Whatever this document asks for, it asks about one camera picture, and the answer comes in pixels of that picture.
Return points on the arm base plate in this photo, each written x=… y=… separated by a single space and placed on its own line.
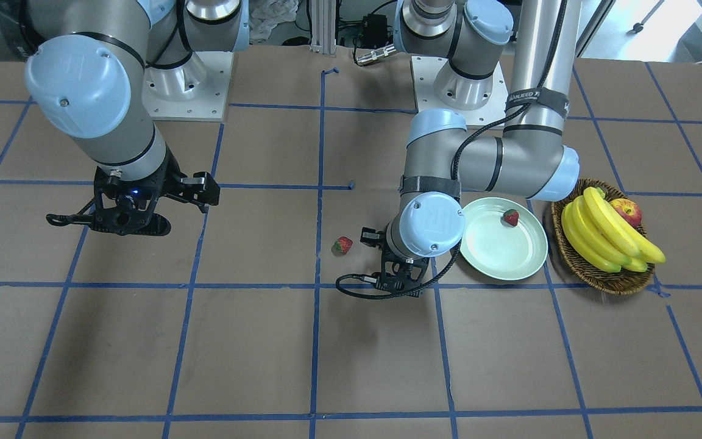
x=195 y=91
x=436 y=85

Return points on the red strawberry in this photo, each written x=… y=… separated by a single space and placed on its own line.
x=342 y=245
x=511 y=217

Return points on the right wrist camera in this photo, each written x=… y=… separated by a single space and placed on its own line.
x=200 y=190

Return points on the pale green plate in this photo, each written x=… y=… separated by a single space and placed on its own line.
x=494 y=248

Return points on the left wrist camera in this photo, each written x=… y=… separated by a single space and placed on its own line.
x=373 y=238

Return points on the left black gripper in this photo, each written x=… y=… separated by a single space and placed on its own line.
x=370 y=237

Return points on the yellow banana bunch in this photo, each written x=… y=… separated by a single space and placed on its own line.
x=606 y=241

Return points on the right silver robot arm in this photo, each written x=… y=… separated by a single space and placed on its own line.
x=87 y=63

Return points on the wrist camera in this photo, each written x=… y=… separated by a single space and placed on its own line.
x=373 y=238
x=200 y=190

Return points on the wicker fruit basket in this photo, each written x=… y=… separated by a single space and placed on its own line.
x=625 y=282

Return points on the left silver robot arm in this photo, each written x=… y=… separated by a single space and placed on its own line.
x=521 y=154

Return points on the aluminium frame post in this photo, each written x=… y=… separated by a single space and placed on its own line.
x=323 y=26

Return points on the red apple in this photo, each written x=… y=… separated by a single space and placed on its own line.
x=628 y=210

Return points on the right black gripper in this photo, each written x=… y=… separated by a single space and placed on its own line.
x=164 y=181

